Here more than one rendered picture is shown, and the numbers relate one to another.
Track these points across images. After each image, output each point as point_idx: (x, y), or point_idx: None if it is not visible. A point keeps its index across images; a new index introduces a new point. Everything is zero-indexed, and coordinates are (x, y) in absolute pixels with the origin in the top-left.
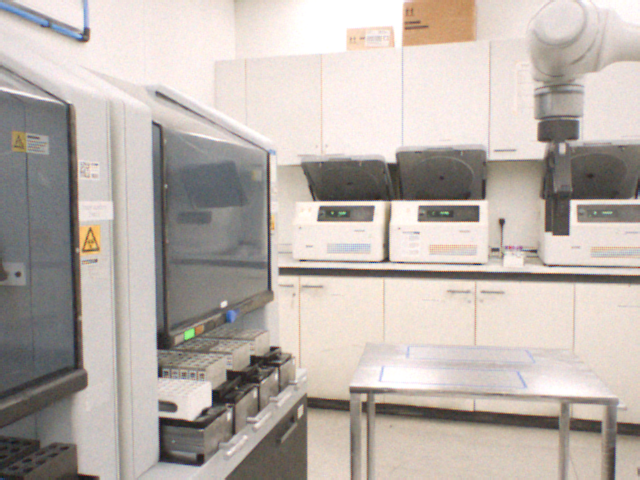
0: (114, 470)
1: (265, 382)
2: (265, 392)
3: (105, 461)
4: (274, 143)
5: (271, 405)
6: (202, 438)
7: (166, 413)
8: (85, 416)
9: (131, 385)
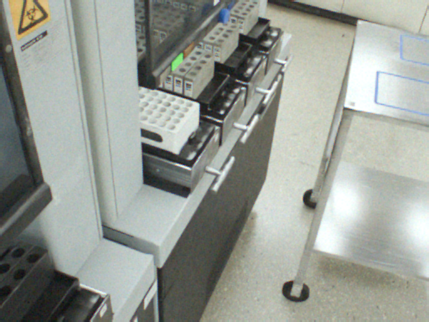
0: (95, 227)
1: (254, 78)
2: (252, 86)
3: (85, 228)
4: None
5: (255, 93)
6: (188, 175)
7: (150, 141)
8: (55, 210)
9: (109, 143)
